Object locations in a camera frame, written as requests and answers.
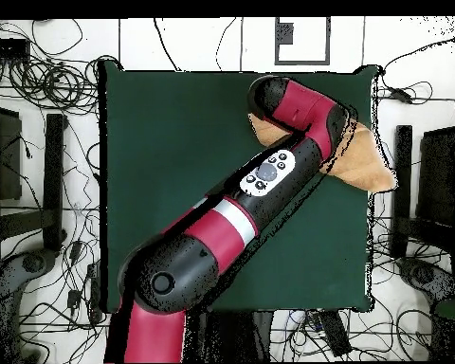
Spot black power strip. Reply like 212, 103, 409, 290
85, 261, 104, 324

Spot long black bar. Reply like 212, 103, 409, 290
42, 113, 68, 252

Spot tan terry towel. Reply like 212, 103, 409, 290
248, 112, 398, 193

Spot black rectangular box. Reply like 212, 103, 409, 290
318, 310, 353, 358

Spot flat black box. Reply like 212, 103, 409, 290
0, 37, 32, 61

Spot black inline power adapter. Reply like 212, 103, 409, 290
388, 86, 415, 105

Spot black cable coil bundle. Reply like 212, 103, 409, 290
7, 54, 117, 116

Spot grey chair base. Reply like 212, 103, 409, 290
396, 256, 455, 304
0, 248, 59, 364

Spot dark green table cloth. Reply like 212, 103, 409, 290
98, 60, 379, 315

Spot black monitor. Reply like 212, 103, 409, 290
0, 104, 24, 202

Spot dark grey square frame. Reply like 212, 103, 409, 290
274, 16, 332, 66

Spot small black power adapter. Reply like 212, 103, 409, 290
66, 289, 83, 309

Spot large black case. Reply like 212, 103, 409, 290
415, 126, 455, 226

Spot curved black cable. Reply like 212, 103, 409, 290
153, 16, 182, 73

